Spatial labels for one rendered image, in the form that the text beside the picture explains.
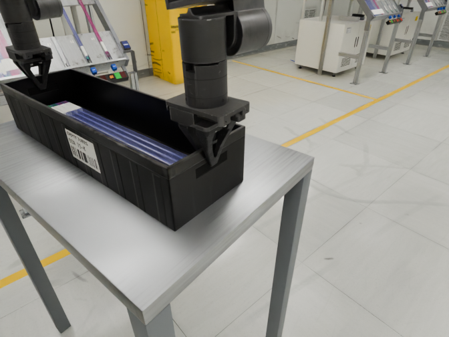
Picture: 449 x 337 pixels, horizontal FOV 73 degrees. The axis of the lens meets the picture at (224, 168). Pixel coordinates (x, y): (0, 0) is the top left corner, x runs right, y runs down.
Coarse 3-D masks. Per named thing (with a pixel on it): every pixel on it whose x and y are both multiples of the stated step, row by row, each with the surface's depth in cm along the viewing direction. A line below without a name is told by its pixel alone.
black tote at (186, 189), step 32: (32, 96) 76; (64, 96) 82; (96, 96) 78; (128, 96) 68; (32, 128) 69; (64, 128) 56; (128, 128) 73; (160, 128) 66; (96, 160) 53; (128, 160) 45; (192, 160) 43; (224, 160) 49; (128, 192) 50; (160, 192) 43; (192, 192) 46; (224, 192) 53
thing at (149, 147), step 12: (60, 108) 75; (72, 108) 75; (84, 120) 69; (96, 120) 69; (108, 120) 69; (108, 132) 64; (120, 132) 64; (132, 132) 64; (132, 144) 59; (144, 144) 59; (156, 144) 59; (156, 156) 55; (168, 156) 55; (180, 156) 55
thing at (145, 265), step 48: (0, 144) 69; (0, 192) 80; (48, 192) 54; (96, 192) 54; (240, 192) 54; (288, 192) 68; (96, 240) 44; (144, 240) 44; (192, 240) 44; (288, 240) 74; (48, 288) 102; (144, 288) 37; (288, 288) 86; (144, 336) 39
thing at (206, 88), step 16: (208, 64) 37; (224, 64) 38; (192, 80) 38; (208, 80) 37; (224, 80) 39; (176, 96) 43; (192, 96) 39; (208, 96) 38; (224, 96) 40; (192, 112) 40; (208, 112) 38; (224, 112) 38; (240, 112) 40
